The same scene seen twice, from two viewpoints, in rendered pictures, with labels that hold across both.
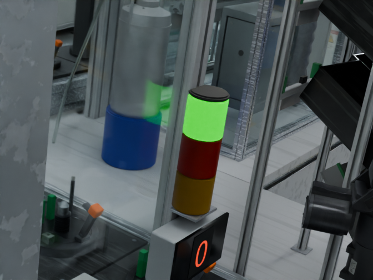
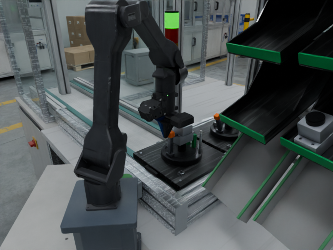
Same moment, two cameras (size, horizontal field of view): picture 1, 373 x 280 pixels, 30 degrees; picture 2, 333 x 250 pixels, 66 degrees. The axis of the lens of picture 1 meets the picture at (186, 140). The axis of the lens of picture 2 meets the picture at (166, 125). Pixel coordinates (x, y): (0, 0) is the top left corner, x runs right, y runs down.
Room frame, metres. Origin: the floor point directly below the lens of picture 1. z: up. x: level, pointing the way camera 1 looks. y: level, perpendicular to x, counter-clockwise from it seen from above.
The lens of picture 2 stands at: (1.09, -0.95, 1.45)
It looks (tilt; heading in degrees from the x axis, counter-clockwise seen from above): 26 degrees down; 108
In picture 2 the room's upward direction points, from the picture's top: straight up
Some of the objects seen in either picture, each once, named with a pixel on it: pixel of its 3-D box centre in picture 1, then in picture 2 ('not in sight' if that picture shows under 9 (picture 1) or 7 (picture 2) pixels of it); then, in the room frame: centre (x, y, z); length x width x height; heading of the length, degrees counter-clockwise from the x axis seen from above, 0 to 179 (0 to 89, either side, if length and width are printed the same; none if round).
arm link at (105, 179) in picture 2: not in sight; (98, 163); (0.82, -0.58, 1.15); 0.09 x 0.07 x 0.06; 173
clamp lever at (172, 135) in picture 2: not in sight; (172, 141); (0.88, -0.25, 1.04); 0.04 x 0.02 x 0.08; 59
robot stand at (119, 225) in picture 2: not in sight; (107, 232); (0.82, -0.58, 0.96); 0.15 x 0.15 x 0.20; 23
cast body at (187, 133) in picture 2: not in sight; (184, 130); (0.90, -0.21, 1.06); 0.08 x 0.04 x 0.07; 59
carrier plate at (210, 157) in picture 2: not in sight; (181, 156); (0.90, -0.22, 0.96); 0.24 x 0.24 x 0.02; 59
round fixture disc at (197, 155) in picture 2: not in sight; (181, 152); (0.90, -0.22, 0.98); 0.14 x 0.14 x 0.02
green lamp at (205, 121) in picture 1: (205, 115); (171, 20); (0.80, -0.02, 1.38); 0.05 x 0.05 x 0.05
